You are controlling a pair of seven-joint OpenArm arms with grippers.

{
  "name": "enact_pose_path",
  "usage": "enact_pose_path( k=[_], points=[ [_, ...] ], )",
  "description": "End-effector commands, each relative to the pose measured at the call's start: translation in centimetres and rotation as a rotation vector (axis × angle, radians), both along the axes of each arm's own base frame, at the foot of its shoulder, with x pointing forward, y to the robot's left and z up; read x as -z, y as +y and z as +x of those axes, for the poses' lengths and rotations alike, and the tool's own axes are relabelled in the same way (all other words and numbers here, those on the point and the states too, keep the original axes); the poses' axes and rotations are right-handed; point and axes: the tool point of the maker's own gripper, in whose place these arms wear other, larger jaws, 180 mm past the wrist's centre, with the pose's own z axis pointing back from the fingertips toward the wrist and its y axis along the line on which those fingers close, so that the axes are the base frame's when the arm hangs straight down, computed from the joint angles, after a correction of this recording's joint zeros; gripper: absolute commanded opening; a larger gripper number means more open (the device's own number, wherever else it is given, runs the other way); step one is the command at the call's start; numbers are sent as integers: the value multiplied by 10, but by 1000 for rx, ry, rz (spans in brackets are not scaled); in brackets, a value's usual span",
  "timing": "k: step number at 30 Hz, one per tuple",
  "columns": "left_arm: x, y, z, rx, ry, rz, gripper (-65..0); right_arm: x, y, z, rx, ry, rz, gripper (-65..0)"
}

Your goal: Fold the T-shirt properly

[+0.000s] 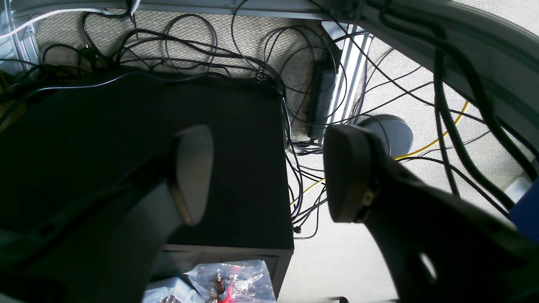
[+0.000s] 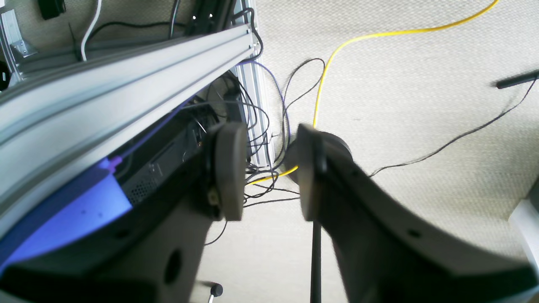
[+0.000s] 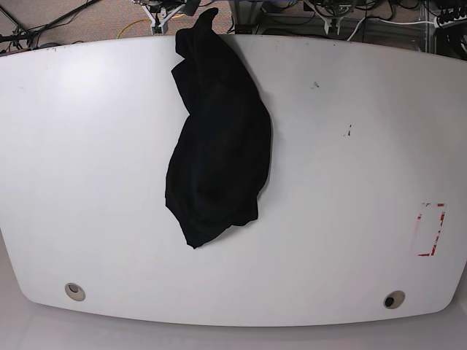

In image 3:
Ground left table cable grommet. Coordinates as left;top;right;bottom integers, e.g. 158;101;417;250
65;283;85;302

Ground yellow cable on floor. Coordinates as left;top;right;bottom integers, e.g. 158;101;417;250
116;9;185;39

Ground aluminium frame post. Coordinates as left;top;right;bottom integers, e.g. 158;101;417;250
228;0;263;34

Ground right table cable grommet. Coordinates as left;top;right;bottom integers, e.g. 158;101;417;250
383;290;406;309

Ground black tripod legs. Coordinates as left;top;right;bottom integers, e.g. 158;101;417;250
1;0;100;55

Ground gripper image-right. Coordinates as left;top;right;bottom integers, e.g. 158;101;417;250
313;0;356;35

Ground white cable on floor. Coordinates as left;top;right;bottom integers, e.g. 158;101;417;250
346;16;437;42

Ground black T-shirt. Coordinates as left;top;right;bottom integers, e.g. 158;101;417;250
165;8;272;248

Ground table cable grommet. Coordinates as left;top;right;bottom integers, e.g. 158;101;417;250
383;290;406;309
65;283;85;302

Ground white power strip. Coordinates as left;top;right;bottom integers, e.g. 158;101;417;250
434;7;466;28

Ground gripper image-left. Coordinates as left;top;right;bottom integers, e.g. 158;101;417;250
133;0;182;35

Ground red tape rectangle marking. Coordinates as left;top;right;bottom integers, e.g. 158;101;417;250
412;203;447;257

